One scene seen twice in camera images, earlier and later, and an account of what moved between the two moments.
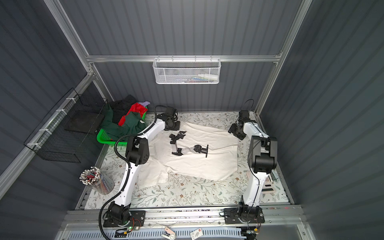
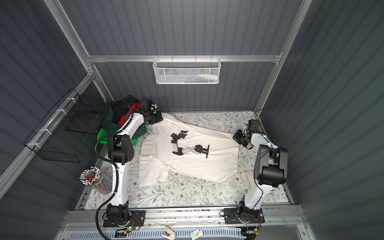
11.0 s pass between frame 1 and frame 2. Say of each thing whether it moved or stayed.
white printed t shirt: stayed
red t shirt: stayed
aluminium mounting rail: stayed
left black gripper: moved
